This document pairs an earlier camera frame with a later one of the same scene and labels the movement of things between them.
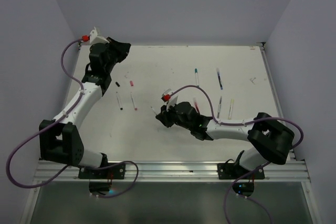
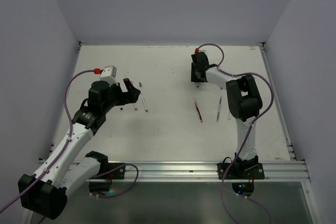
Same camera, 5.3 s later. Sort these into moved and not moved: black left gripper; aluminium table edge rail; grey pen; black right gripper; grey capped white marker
Moved: grey capped white marker; black left gripper; black right gripper
Not moved: aluminium table edge rail; grey pen
